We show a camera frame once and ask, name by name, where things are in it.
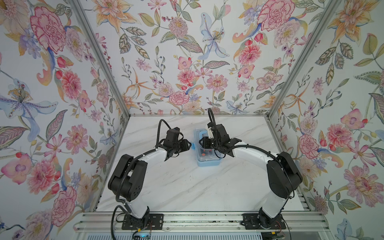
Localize clear plastic box lid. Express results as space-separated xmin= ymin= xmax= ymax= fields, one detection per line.
xmin=200 ymin=134 xmax=219 ymax=152

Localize blue plastic tool box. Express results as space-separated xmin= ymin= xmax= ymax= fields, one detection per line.
xmin=192 ymin=129 xmax=225 ymax=167

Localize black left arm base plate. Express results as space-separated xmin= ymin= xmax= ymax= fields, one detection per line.
xmin=122 ymin=214 xmax=164 ymax=231

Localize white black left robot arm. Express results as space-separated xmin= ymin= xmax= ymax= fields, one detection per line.
xmin=108 ymin=127 xmax=192 ymax=230

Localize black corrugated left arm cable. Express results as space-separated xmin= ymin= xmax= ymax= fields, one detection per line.
xmin=110 ymin=118 xmax=173 ymax=240

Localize aluminium corner frame post left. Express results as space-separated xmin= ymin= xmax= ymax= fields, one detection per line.
xmin=69 ymin=0 xmax=130 ymax=119

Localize aluminium corner frame post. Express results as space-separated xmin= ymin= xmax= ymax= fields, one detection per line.
xmin=265 ymin=1 xmax=340 ymax=120
xmin=69 ymin=0 xmax=130 ymax=119

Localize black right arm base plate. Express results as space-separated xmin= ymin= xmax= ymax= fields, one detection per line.
xmin=240 ymin=213 xmax=287 ymax=231

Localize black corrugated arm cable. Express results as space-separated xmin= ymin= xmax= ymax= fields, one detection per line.
xmin=206 ymin=107 xmax=278 ymax=161
xmin=110 ymin=118 xmax=173 ymax=240

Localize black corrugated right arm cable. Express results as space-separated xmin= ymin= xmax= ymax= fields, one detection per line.
xmin=206 ymin=107 xmax=278 ymax=161

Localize aluminium corner frame post right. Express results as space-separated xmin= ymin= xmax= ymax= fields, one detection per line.
xmin=265 ymin=1 xmax=340 ymax=120

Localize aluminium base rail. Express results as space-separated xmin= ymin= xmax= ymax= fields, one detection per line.
xmin=74 ymin=211 xmax=334 ymax=240

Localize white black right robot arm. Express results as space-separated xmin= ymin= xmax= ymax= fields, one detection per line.
xmin=199 ymin=123 xmax=303 ymax=229

